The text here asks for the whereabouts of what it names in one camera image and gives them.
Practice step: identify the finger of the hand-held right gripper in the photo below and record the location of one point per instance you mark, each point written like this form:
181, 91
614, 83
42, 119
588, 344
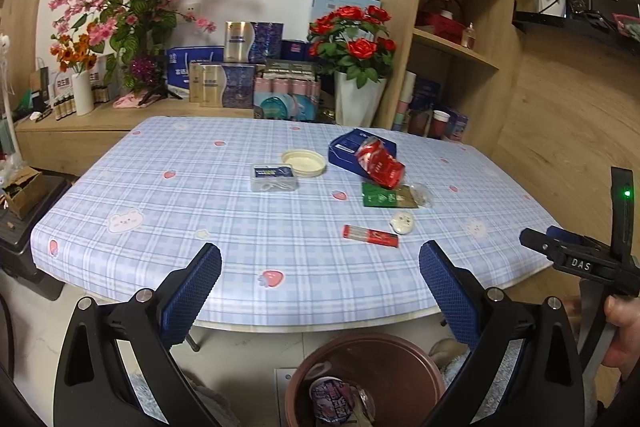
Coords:
565, 234
537, 242

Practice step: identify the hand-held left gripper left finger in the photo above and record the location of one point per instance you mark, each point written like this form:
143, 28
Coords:
192, 292

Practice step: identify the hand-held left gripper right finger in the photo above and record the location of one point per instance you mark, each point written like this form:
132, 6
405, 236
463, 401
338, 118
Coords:
450, 292

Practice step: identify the small white round packet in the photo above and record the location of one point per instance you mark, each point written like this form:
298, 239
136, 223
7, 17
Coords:
402, 223

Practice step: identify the brown trash bin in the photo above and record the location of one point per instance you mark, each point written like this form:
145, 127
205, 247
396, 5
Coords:
390, 357

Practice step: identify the red stick packet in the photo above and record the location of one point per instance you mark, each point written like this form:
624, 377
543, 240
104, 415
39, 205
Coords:
370, 236

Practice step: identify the clear plastic wrapper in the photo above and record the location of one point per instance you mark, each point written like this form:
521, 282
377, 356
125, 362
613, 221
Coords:
422, 197

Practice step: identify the tan foil packet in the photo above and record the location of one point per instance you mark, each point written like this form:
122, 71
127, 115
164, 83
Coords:
407, 198

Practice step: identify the green packet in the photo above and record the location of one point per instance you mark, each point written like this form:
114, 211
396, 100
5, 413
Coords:
372, 194

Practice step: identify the clear floss box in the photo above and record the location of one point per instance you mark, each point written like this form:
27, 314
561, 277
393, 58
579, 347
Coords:
272, 177

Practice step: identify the crushed red soda can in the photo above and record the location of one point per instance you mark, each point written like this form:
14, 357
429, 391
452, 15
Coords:
380, 164

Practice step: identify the blue snack wrapper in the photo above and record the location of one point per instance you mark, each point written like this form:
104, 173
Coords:
332, 399

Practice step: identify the cream round lid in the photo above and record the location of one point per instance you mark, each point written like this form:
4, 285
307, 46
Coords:
302, 162

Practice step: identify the blue coffee box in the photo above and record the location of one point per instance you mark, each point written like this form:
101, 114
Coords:
345, 147

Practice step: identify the person's right hand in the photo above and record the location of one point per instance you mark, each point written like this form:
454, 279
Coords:
622, 332

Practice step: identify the fuzzy slipper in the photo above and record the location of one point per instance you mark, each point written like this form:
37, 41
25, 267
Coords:
447, 354

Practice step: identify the red cup white rim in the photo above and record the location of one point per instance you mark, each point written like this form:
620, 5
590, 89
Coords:
441, 124

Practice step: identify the black stool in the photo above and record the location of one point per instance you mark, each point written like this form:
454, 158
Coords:
30, 247

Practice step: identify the brown glass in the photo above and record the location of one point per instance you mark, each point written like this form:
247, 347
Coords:
419, 122

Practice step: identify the tall blue box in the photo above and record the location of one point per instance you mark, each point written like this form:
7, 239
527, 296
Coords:
429, 92

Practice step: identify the stack of pastel cups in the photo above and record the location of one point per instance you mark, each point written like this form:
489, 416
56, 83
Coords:
404, 102

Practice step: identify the wooden sideboard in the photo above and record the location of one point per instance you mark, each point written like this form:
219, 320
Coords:
75, 137

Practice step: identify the cardboard box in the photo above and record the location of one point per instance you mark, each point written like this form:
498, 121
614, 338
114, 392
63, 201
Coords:
25, 192

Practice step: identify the pink cloth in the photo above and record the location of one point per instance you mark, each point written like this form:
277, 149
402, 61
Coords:
127, 102

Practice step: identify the black mini tripod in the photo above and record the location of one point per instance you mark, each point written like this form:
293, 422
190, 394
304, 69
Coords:
155, 94

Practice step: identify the gold blue gift box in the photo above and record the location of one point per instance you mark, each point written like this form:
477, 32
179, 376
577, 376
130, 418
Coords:
225, 84

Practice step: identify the white faceted vase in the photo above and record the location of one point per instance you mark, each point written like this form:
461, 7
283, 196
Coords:
357, 102

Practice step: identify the pink cup set package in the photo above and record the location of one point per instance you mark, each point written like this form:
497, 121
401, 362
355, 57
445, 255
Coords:
285, 102

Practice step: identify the perfume bottle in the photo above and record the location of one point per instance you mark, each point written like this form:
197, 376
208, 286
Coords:
468, 38

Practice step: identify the blue white carton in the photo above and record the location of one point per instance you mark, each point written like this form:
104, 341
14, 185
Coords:
182, 72

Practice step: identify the white cylinder vase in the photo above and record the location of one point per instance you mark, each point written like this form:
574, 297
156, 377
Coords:
83, 94

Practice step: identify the white flower pot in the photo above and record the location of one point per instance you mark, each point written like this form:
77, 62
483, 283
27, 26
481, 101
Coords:
550, 4

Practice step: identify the black device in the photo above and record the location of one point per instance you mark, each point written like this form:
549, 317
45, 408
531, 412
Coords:
605, 4

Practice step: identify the dark green box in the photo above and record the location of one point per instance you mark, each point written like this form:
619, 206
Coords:
290, 68

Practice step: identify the kraft paper bag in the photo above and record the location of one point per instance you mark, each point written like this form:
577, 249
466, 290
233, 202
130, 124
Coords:
42, 87

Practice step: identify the silver blue gift box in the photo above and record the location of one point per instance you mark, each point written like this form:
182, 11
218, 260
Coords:
255, 42

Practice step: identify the small dark blue box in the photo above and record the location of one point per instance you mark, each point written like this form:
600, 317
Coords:
295, 51

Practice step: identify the red rose bouquet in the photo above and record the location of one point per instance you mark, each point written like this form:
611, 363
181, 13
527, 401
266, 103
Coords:
350, 47

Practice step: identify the orange flower bunch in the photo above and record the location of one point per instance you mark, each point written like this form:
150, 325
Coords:
75, 54

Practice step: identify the light blue box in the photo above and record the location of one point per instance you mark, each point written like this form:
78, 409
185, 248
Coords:
340, 2

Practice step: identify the black wall shelf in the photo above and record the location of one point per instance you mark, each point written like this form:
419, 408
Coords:
540, 24

